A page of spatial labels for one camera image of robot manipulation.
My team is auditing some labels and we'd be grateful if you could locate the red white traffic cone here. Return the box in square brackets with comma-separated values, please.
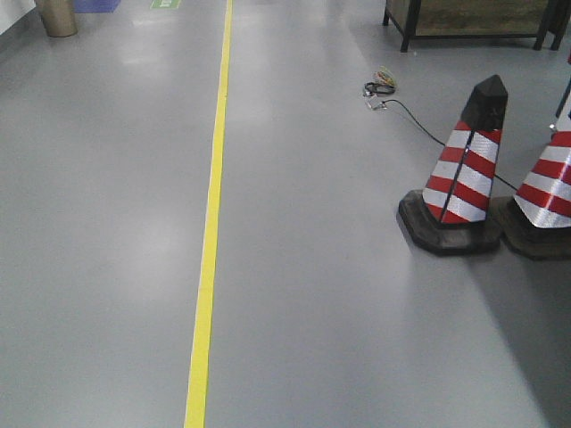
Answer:
[398, 74, 509, 256]

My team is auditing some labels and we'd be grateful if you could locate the black framed wooden cabinet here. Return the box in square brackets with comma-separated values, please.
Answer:
[382, 0, 570, 53]

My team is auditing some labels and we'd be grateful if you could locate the brown cylindrical bin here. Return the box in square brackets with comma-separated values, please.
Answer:
[35, 0, 78, 37]

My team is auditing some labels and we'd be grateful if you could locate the black floor cable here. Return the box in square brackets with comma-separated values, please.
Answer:
[378, 98, 521, 193]

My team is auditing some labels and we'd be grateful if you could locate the coiled cable bundle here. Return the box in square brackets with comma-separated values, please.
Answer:
[361, 65, 399, 111]

